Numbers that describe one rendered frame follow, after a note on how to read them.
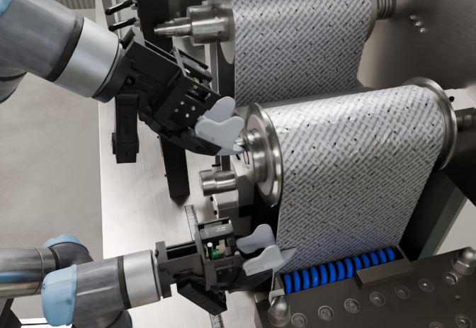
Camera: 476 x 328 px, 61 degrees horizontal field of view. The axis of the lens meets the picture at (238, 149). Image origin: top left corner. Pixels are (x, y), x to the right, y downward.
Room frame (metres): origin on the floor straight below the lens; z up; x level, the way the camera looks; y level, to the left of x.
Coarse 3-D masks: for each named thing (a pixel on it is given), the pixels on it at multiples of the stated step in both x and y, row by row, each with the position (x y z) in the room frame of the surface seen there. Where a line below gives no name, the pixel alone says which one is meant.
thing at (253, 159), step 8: (240, 136) 0.44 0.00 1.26; (248, 136) 0.42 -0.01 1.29; (256, 136) 0.42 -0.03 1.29; (248, 144) 0.41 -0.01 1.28; (256, 144) 0.41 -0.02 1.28; (248, 152) 0.41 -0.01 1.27; (256, 152) 0.39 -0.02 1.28; (264, 152) 0.40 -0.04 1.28; (248, 160) 0.41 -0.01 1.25; (256, 160) 0.39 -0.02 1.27; (264, 160) 0.39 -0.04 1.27; (248, 168) 0.41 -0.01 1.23; (256, 168) 0.38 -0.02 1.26; (264, 168) 0.38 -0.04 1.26; (248, 176) 0.40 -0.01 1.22; (256, 176) 0.38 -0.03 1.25; (264, 176) 0.38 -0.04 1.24
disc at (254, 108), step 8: (256, 104) 0.45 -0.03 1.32; (248, 112) 0.48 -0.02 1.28; (256, 112) 0.44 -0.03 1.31; (264, 112) 0.42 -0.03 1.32; (248, 120) 0.48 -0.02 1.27; (264, 120) 0.41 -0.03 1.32; (264, 128) 0.41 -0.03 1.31; (272, 136) 0.39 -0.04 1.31; (272, 144) 0.38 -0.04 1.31; (272, 152) 0.38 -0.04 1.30; (272, 160) 0.37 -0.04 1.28; (280, 176) 0.36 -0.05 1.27; (256, 184) 0.43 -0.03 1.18; (280, 184) 0.35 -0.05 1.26; (272, 192) 0.37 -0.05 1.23; (264, 200) 0.39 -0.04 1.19; (272, 200) 0.36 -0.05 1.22
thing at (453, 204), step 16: (432, 176) 0.51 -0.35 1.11; (432, 192) 0.50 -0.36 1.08; (448, 192) 0.47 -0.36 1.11; (416, 208) 0.52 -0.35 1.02; (432, 208) 0.49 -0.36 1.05; (448, 208) 0.47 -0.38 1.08; (416, 224) 0.50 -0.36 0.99; (432, 224) 0.47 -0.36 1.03; (448, 224) 0.47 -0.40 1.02; (400, 240) 0.52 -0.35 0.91; (416, 240) 0.49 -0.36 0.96; (432, 240) 0.47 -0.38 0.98; (416, 256) 0.47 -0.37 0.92
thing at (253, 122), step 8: (432, 96) 0.48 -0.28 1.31; (440, 112) 0.46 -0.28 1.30; (256, 120) 0.43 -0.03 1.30; (248, 128) 0.47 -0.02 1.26; (256, 128) 0.43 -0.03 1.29; (272, 128) 0.41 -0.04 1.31; (264, 136) 0.40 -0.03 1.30; (264, 144) 0.40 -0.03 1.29; (440, 152) 0.43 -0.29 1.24; (280, 160) 0.38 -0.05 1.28; (272, 168) 0.37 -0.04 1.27; (280, 168) 0.37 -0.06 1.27; (272, 176) 0.37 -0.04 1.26; (264, 184) 0.39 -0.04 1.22; (272, 184) 0.36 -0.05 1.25; (264, 192) 0.39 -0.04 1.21; (280, 192) 0.38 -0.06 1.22
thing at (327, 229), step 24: (360, 192) 0.40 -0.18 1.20; (384, 192) 0.41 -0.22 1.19; (408, 192) 0.42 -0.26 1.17; (288, 216) 0.37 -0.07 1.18; (312, 216) 0.38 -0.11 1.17; (336, 216) 0.39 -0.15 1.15; (360, 216) 0.40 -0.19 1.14; (384, 216) 0.41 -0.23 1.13; (408, 216) 0.42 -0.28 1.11; (288, 240) 0.37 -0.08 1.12; (312, 240) 0.38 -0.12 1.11; (336, 240) 0.39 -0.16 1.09; (360, 240) 0.40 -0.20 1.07; (384, 240) 0.42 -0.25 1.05; (288, 264) 0.37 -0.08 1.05; (312, 264) 0.38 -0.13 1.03
